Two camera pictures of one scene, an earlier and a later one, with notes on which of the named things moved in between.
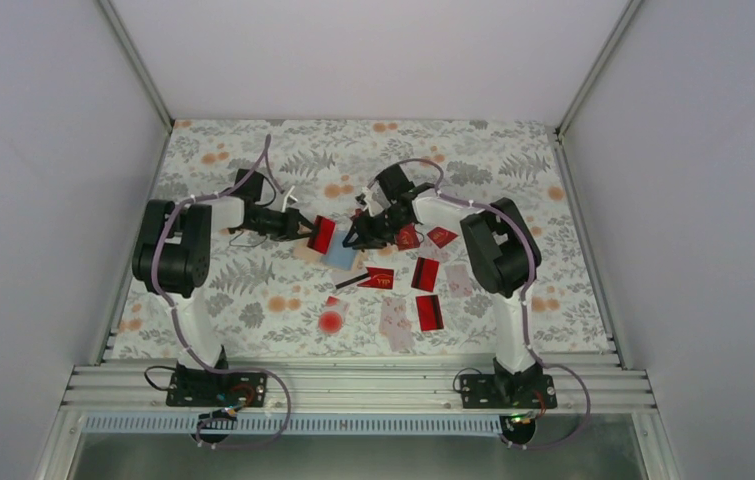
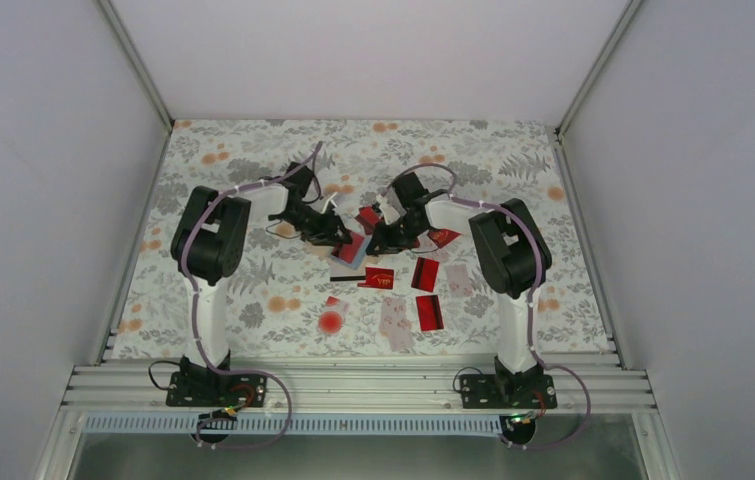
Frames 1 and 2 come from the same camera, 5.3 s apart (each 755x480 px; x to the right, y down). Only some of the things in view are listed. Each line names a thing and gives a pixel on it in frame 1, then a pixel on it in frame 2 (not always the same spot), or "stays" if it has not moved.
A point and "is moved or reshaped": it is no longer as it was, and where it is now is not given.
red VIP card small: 441,236 stays
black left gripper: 289,226 to 326,235
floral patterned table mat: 343,236 stays
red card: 320,234 is moved or reshaped
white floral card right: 459,281 stays
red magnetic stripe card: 425,274 stays
